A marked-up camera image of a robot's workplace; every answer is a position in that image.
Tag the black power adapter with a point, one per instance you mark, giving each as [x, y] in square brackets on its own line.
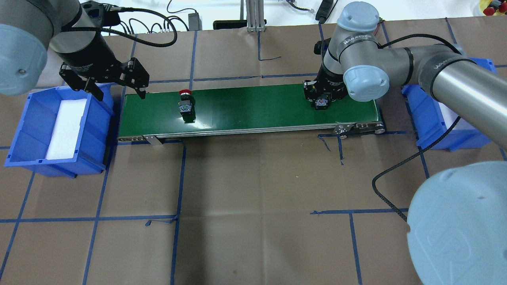
[194, 22]

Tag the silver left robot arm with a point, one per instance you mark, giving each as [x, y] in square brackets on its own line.
[72, 30]

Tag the red push button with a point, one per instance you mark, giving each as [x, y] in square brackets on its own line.
[186, 103]

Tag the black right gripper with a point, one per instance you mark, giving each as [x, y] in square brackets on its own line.
[332, 80]

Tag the green conveyor belt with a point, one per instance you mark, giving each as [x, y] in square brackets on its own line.
[234, 111]

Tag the blue bin near left arm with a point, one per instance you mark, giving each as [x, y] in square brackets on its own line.
[33, 135]

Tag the aluminium frame post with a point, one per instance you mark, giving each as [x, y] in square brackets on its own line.
[255, 16]

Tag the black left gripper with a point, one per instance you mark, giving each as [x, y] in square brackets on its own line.
[85, 52]

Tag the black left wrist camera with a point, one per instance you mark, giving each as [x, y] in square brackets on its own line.
[103, 15]

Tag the white foam pad bin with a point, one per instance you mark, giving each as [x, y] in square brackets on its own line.
[448, 115]
[66, 129]

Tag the blue bin near right arm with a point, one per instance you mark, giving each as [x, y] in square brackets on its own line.
[457, 102]

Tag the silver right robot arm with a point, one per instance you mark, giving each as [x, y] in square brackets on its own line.
[457, 218]

